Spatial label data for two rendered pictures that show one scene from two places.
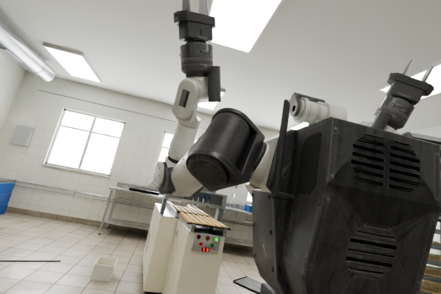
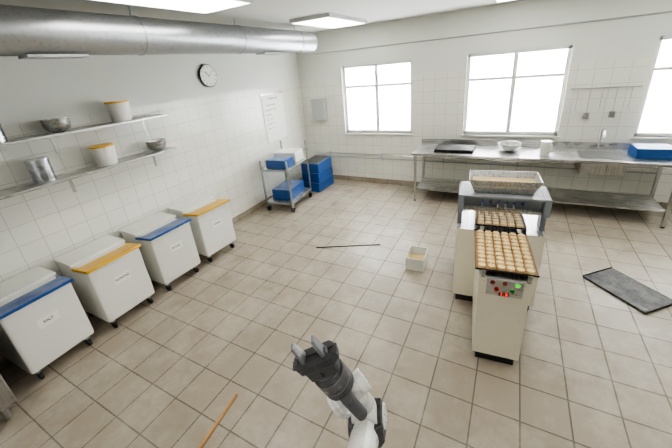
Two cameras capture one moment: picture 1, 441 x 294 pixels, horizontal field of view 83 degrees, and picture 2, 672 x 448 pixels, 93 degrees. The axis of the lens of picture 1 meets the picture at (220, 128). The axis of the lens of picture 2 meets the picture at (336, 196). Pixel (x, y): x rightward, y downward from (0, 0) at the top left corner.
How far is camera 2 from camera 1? 117 cm
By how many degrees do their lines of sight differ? 52
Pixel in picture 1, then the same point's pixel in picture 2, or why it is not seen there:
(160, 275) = (468, 282)
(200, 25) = (319, 371)
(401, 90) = not seen: outside the picture
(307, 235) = not seen: outside the picture
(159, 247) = (461, 257)
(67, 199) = (377, 163)
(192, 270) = (490, 309)
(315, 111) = not seen: outside the picture
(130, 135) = (422, 77)
